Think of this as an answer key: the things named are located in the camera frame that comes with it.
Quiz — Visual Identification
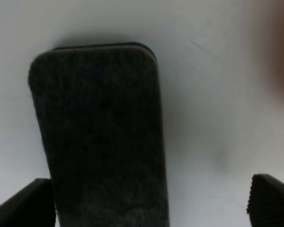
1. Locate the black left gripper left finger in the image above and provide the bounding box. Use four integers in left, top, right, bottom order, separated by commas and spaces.
0, 178, 56, 227

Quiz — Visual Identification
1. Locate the black felt board eraser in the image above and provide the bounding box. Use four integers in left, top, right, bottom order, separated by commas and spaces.
28, 43, 169, 227

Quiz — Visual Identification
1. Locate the orange fruit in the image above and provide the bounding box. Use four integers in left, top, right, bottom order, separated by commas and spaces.
265, 0, 284, 105

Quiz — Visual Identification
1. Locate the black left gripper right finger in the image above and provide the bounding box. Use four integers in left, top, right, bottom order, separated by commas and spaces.
247, 174, 284, 227

